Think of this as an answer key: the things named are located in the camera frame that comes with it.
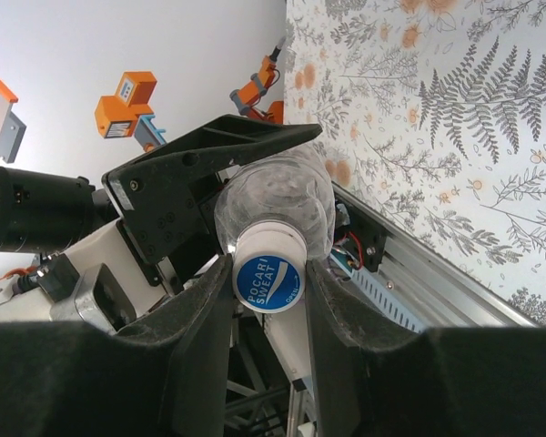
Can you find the white blue Pocari Sweat cap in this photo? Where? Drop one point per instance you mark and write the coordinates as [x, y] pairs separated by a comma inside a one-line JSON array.
[[268, 282]]

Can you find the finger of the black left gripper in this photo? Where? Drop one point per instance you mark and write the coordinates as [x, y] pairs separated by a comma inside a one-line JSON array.
[[164, 182]]

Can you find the clear unlabelled plastic bottle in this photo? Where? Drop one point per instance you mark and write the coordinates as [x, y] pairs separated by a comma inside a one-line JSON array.
[[277, 191]]

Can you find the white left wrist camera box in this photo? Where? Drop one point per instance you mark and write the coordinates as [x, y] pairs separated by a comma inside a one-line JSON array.
[[95, 296]]

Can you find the wide aluminium frame rail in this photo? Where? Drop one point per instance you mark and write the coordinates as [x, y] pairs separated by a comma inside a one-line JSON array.
[[437, 273]]

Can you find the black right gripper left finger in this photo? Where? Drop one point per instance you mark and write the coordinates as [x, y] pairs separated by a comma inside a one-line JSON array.
[[200, 328]]

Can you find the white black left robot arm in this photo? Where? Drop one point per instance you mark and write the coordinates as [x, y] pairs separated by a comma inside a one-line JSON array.
[[286, 350]]

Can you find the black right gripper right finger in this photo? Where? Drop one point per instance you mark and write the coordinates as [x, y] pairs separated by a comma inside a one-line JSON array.
[[336, 337]]

